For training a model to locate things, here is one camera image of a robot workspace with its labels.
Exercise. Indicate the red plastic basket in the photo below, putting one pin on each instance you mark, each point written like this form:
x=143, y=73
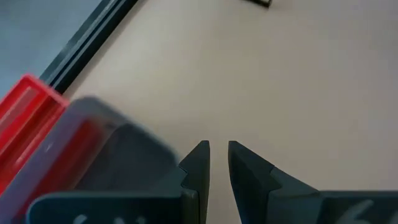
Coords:
x=31, y=102

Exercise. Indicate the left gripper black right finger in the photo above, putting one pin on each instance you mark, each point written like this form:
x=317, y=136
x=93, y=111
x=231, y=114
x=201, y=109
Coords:
x=295, y=208

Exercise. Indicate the grey translucent plastic basket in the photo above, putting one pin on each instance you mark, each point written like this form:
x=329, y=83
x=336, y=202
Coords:
x=130, y=155

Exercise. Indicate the black aluminium table frame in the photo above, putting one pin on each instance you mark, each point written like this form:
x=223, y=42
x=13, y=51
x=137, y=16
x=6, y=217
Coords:
x=90, y=37

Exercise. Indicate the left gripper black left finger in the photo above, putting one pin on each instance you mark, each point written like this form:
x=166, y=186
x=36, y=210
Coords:
x=140, y=208

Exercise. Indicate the wooden shelf with black frame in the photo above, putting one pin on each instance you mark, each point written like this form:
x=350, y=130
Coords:
x=259, y=2

